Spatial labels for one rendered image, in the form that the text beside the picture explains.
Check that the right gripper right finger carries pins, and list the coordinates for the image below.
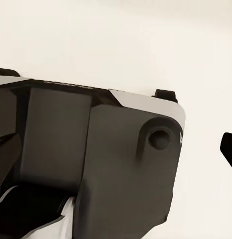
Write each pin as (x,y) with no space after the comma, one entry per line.
(226,147)

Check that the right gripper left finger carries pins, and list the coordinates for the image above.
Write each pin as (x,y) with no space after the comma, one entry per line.
(10,149)

